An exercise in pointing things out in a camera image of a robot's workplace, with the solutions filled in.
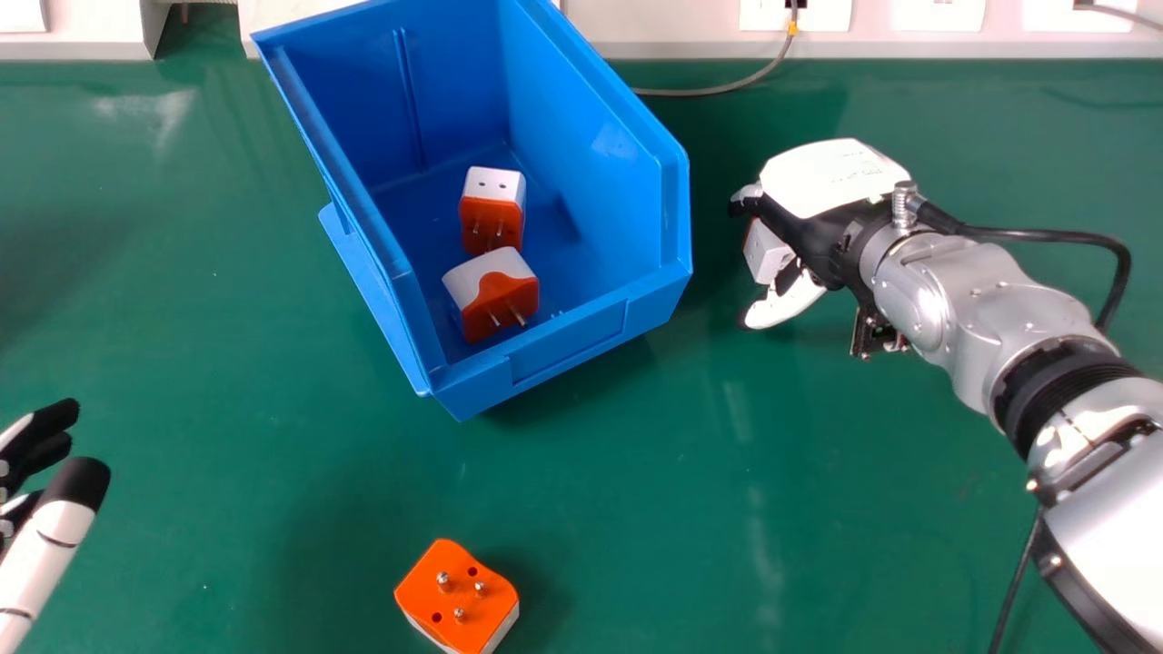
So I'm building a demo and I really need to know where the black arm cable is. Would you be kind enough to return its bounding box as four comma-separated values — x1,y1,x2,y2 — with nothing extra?
892,182,1133,333

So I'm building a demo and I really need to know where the white-and-orange plug adapter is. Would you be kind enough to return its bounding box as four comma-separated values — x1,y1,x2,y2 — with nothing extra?
458,165,528,256
393,539,521,654
442,246,541,344

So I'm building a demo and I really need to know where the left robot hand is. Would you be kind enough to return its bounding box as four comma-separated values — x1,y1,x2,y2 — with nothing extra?
0,398,112,654

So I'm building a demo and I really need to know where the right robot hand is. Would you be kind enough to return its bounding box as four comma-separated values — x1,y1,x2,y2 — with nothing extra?
728,138,928,331

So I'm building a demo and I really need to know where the grey power cable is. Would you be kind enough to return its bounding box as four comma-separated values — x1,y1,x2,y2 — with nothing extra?
631,0,800,98

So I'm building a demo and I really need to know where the white wall socket plate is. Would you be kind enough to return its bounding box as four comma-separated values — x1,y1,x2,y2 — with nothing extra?
738,0,853,34
889,0,987,34
1021,0,1140,35
0,0,50,35

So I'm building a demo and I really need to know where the blue plastic bin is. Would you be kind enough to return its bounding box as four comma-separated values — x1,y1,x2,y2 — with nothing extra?
251,0,694,422

